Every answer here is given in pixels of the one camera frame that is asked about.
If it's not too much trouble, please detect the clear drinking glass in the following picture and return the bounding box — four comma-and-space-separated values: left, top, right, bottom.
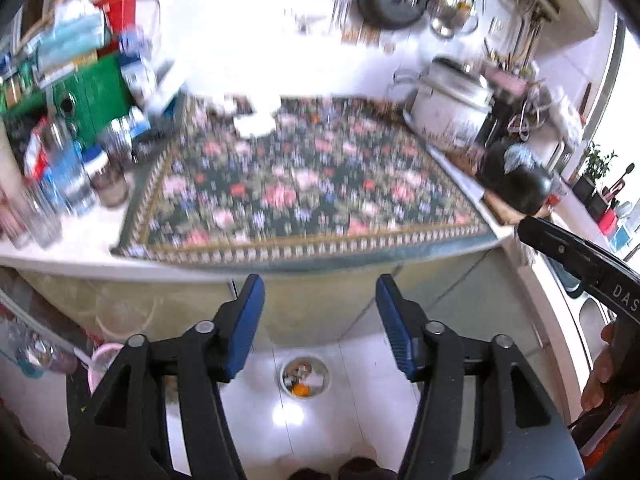
20, 181, 62, 249

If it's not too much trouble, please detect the plastic water bottle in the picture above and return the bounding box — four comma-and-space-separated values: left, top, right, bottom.
42, 122, 96, 217

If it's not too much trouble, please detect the white foam fruit net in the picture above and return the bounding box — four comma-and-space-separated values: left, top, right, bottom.
233, 98, 281, 139

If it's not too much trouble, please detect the right hand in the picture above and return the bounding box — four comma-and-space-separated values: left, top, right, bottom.
580, 322, 616, 412

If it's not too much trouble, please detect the large orange peel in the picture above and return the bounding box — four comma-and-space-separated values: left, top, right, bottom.
291, 382, 311, 398

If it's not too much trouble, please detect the floral table mat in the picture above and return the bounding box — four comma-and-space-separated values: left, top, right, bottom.
113, 96, 495, 272

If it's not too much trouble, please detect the red tin box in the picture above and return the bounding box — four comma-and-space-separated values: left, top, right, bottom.
93, 0, 137, 58

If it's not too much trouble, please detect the trash bowl on floor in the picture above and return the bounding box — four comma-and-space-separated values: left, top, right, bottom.
278, 356, 332, 400

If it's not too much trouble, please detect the teal tissue box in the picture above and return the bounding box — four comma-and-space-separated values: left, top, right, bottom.
36, 0, 112, 73

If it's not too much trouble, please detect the green box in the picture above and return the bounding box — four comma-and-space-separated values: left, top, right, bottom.
0, 54, 137, 137

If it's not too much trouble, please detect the white rice cooker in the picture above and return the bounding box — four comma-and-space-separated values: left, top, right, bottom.
392, 56, 494, 153

